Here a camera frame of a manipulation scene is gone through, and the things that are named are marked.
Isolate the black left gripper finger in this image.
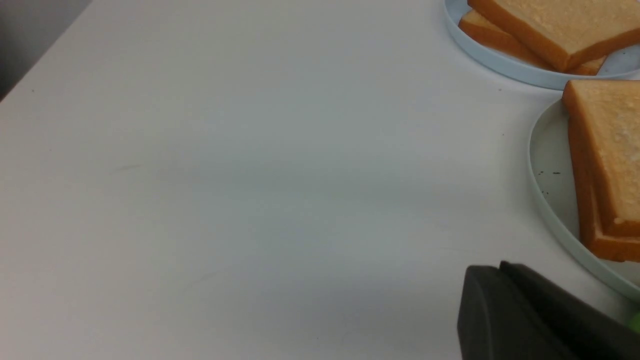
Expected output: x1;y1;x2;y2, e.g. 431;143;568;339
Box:
457;260;640;360

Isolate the toast slice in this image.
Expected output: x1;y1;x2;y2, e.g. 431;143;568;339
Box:
562;79;640;237
567;120;640;264
467;0;640;72
458;9;608;76

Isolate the pale green plate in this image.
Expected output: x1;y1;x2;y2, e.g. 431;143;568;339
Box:
526;99;640;304

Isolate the light blue bread plate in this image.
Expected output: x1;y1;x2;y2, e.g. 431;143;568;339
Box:
441;0;640;91

